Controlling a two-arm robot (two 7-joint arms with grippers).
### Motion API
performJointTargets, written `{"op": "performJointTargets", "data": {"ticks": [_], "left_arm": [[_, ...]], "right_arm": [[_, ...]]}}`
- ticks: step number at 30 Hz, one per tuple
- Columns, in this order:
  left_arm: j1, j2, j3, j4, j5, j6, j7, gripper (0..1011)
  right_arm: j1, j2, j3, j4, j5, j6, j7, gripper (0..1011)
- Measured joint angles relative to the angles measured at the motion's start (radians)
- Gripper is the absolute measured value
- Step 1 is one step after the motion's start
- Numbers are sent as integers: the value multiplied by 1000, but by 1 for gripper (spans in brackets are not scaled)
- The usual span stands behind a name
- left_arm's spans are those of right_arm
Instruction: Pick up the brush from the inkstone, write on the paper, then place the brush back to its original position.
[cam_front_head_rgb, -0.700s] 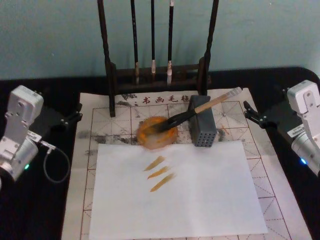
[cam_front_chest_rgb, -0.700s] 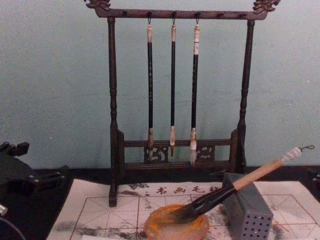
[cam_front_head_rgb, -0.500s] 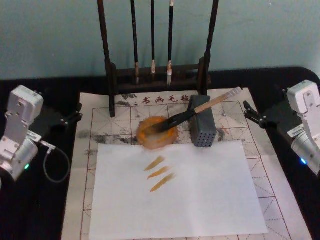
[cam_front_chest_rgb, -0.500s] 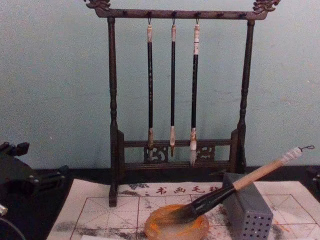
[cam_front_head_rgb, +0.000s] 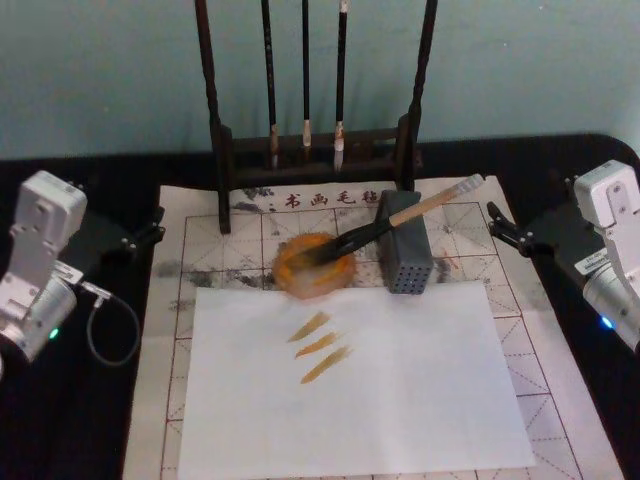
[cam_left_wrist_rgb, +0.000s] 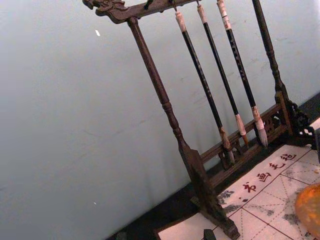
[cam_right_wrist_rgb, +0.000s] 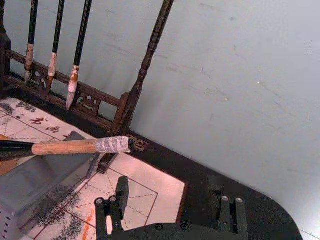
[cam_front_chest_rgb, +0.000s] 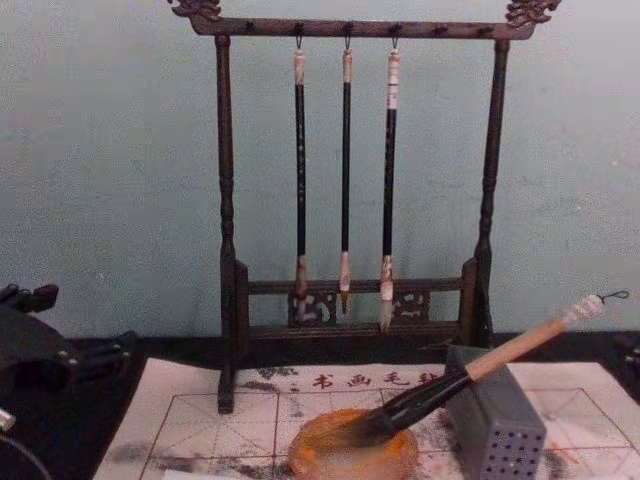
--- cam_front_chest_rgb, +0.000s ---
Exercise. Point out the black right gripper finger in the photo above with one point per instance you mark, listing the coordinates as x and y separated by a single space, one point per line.
632 360

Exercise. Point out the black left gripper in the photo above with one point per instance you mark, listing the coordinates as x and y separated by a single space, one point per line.
30 355

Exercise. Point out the black table cloth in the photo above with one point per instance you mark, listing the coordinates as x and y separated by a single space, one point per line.
75 430

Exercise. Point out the grey perforated metal box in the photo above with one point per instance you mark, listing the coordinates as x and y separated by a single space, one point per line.
492 415

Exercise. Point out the white felt mat, red grid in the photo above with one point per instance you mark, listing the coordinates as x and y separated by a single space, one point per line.
210 425

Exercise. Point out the dark carved wooden brush rack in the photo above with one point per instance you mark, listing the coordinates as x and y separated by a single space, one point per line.
226 200

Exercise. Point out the black brush with brown tip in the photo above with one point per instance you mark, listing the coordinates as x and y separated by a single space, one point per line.
300 175

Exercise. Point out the orange glass ink dish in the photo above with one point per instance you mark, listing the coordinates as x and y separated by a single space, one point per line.
320 457

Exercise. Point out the black brush with long white cap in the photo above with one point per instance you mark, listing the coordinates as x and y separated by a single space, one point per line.
389 175

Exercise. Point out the thin black calligraphy brush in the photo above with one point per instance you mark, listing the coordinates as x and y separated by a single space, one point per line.
345 175

